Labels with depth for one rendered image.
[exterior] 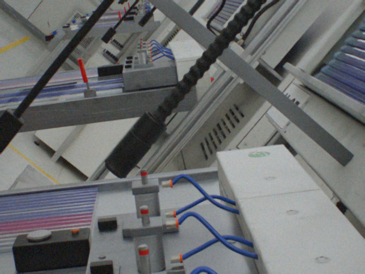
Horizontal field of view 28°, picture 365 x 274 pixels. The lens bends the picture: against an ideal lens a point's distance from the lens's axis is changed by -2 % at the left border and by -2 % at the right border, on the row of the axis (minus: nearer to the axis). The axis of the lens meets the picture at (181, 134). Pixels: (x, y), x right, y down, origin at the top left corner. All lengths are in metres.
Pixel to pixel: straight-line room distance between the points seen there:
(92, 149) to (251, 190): 4.48
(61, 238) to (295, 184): 0.23
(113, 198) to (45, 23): 8.25
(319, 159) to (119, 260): 0.27
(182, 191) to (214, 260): 0.41
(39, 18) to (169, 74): 7.44
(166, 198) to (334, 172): 0.31
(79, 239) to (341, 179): 0.26
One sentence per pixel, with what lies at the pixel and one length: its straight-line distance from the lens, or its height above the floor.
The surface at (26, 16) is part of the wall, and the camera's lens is 9.24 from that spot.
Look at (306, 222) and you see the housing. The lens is 0.59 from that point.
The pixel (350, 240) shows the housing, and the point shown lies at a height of 1.30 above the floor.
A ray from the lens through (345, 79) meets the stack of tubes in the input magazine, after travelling 0.78.
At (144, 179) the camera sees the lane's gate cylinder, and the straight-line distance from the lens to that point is 0.65.
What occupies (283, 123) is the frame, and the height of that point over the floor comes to 1.32.
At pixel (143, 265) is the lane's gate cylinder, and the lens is 0.44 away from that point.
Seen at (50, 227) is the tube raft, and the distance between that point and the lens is 0.87.
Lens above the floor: 1.34
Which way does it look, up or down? 7 degrees down
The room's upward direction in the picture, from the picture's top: 40 degrees clockwise
